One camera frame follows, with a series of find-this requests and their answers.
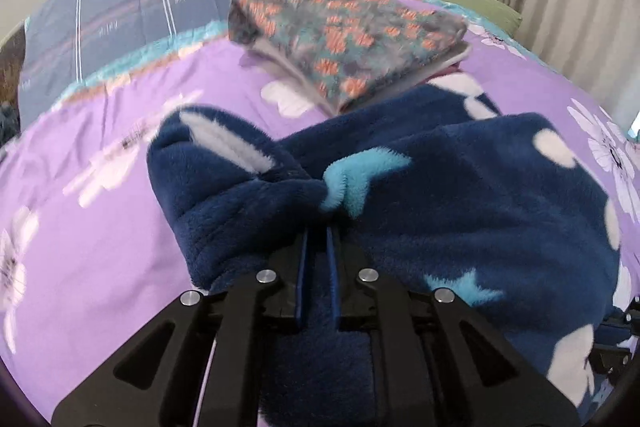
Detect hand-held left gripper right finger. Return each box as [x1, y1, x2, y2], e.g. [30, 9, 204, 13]
[325, 227, 582, 427]

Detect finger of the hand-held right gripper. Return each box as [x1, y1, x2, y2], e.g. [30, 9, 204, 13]
[590, 292, 640, 378]

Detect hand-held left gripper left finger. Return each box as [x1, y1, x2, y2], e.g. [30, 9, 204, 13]
[52, 227, 308, 427]

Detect navy fleece garment white dots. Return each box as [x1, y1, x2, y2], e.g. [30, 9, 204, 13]
[145, 84, 625, 427]

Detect purple floral bed blanket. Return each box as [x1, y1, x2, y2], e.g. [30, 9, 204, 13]
[0, 0, 640, 427]

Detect folded orange grey floral garment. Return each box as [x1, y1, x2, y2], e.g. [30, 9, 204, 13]
[227, 0, 474, 116]

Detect dark teal fleece blanket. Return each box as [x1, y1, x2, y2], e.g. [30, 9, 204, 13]
[0, 103, 21, 148]

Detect brown patterned bed cover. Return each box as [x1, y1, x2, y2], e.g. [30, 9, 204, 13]
[0, 24, 27, 108]

